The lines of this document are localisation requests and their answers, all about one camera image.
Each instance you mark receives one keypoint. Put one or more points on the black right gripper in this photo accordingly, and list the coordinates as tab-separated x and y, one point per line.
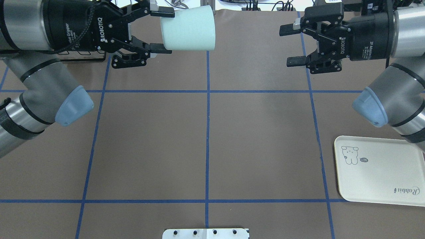
368	38

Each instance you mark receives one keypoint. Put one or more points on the light green plastic cup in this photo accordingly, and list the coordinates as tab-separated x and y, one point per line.
190	29

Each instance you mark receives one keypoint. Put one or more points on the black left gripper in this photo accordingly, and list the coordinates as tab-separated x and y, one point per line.
71	28

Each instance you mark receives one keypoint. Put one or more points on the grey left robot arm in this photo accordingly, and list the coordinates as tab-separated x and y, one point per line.
34	32

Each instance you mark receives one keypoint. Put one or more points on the cream rabbit print tray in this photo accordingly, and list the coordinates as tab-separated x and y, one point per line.
378	170

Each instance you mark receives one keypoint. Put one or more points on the black wire cup rack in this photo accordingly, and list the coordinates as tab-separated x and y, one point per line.
81	56

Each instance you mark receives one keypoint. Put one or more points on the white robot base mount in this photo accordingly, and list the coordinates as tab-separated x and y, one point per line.
205	233

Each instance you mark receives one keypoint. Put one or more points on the black mini computer box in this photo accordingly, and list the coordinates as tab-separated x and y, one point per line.
349	5

